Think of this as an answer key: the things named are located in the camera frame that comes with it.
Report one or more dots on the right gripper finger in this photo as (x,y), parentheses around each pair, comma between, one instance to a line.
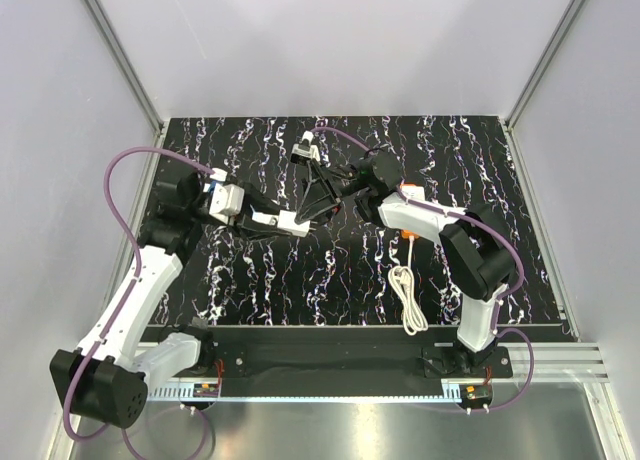
(318,172)
(320,202)

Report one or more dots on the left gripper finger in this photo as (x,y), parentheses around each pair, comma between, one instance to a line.
(262,232)
(259,202)

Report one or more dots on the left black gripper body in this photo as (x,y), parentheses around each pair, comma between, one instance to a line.
(241,218)

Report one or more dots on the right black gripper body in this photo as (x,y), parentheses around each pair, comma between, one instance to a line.
(353,182)

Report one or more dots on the white cube socket adapter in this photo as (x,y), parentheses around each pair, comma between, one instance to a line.
(413,192)

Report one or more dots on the orange power strip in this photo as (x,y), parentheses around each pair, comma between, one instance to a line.
(409,235)

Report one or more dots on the white small charger adapter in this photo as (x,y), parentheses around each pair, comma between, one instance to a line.
(286,221)

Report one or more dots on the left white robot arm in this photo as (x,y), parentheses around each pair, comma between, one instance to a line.
(105,378)

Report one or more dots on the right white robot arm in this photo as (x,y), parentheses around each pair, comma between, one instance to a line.
(482,263)

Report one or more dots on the white multicolour power strip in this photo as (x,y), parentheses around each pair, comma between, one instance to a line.
(230,201)

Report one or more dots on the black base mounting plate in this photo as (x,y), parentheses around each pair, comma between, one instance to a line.
(356,361)

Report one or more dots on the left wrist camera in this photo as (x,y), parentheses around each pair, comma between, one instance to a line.
(224,197)

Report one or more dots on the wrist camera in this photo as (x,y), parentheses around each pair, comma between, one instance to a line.
(305,152)
(224,197)

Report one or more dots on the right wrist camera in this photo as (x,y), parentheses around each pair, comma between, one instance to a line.
(305,152)

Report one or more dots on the white slotted cable duct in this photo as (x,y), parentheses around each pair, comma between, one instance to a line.
(192,392)

